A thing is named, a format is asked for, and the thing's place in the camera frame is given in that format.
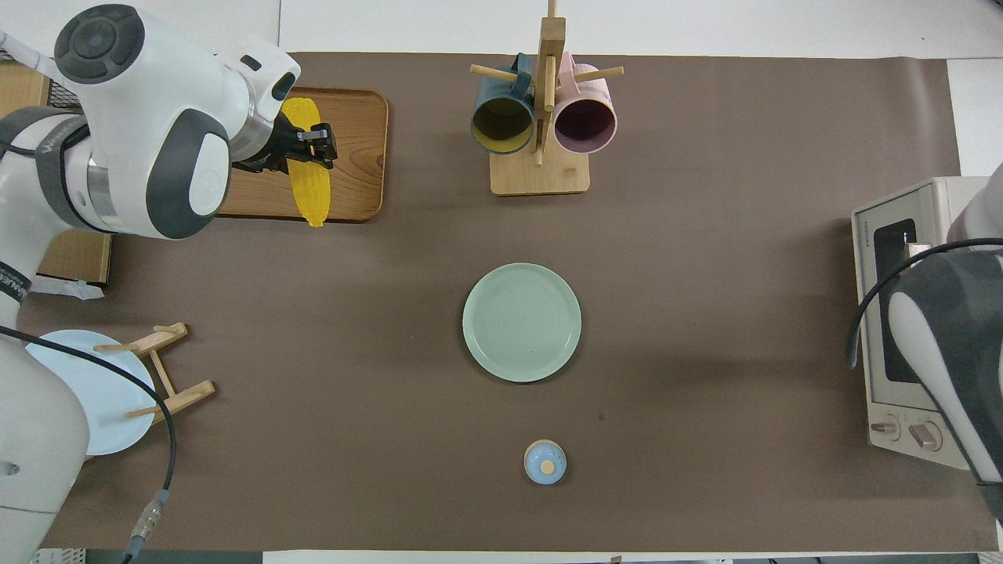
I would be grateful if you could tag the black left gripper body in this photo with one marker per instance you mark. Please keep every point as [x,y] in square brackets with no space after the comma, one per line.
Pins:
[274,145]

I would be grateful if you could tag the yellow corn cob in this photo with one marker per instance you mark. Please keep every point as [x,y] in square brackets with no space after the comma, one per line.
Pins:
[312,192]

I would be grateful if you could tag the pale green plate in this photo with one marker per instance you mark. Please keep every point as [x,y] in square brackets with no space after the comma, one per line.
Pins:
[521,323]

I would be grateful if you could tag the toaster oven glass door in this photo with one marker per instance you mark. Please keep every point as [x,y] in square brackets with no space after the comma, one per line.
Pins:
[871,251]

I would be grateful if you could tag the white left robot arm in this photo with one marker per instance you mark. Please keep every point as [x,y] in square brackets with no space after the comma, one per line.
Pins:
[141,117]

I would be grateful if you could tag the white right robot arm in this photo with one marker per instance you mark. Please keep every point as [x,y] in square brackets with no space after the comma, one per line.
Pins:
[964,329]

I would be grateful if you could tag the beige toaster oven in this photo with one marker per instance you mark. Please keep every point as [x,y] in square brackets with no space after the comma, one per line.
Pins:
[925,196]

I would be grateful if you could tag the silver oven knob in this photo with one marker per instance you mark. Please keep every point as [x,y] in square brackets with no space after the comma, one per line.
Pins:
[885,428]
[926,435]

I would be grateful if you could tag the wooden serving tray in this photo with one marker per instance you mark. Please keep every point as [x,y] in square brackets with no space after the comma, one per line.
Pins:
[356,157]

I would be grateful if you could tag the dark teal mug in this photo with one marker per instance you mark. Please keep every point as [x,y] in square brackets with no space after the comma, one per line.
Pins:
[502,125]

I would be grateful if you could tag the wooden mug rack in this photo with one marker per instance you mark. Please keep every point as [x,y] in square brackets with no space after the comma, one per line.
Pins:
[541,176]

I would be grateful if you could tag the white plastic sheet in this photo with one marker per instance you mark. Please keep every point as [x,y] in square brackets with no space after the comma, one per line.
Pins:
[66,288]

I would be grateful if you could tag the pink mug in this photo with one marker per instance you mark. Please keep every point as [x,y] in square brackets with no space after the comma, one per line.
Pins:
[585,125]

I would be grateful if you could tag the wooden plate rack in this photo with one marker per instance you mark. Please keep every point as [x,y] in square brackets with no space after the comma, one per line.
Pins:
[185,397]

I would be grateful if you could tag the light blue plate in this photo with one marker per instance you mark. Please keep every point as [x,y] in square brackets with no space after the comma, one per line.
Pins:
[102,392]

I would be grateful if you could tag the brown table mat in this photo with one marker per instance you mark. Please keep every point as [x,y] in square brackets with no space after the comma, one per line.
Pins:
[666,313]

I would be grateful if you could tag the blue jar with cork knob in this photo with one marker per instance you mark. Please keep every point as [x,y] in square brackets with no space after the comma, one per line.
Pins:
[544,462]

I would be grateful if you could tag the white slotted crate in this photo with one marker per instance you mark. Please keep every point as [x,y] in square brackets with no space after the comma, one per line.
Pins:
[55,557]

